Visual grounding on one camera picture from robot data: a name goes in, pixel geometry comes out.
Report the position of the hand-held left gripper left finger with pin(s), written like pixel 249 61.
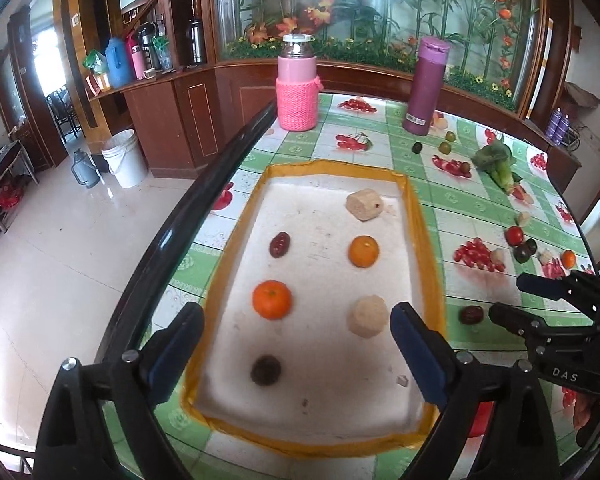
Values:
pixel 172 355

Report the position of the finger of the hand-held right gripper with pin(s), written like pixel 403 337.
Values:
pixel 540 285
pixel 515 322

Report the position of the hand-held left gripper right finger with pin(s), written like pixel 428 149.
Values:
pixel 420 355

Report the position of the dark purple passion fruit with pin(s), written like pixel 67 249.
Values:
pixel 525 251
pixel 266 370

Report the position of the orange tangerine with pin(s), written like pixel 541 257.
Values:
pixel 568 258
pixel 364 251
pixel 272 299

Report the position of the red date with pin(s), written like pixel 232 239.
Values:
pixel 280 244
pixel 471 315

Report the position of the white foam tray yellow tape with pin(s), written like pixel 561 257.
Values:
pixel 325 285

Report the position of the person's right hand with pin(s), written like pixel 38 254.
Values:
pixel 590 410

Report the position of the red tomato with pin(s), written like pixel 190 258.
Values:
pixel 515 235

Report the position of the green checked fruit-print tablecloth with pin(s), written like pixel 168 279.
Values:
pixel 480 200

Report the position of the green bok choy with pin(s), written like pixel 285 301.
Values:
pixel 497 165

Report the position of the dark red grape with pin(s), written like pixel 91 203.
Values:
pixel 466 167

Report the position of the purple spray can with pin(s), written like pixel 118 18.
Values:
pixel 555 124
pixel 563 129

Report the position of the dark green olive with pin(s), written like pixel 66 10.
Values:
pixel 417 147

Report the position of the brown crumpled object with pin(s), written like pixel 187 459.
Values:
pixel 582 92

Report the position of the white plastic bucket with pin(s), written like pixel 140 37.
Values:
pixel 125 159

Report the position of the grey kettle jug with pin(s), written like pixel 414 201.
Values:
pixel 85 169

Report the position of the purple flask bottle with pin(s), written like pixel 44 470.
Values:
pixel 425 90

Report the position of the red bag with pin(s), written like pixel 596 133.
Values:
pixel 7 195

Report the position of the cloth covered side table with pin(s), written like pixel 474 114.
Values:
pixel 0 160

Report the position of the dark wooden chairs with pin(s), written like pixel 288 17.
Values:
pixel 62 110

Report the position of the white cup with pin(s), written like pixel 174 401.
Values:
pixel 150 74

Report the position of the small red box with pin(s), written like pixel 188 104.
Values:
pixel 100 82

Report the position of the pink knitted sleeve flask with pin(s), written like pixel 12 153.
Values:
pixel 297 92

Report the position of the pink bottle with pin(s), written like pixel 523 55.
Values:
pixel 139 62

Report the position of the blue thermos jug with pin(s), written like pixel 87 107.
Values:
pixel 117 62

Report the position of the green bag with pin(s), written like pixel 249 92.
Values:
pixel 96 62

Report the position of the glass with green contents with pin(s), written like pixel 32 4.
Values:
pixel 164 52

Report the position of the black thermos pot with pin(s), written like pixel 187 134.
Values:
pixel 147 42

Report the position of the steel thermos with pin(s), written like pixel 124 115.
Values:
pixel 195 40

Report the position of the floral bamboo glass panel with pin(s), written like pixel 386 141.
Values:
pixel 380 5

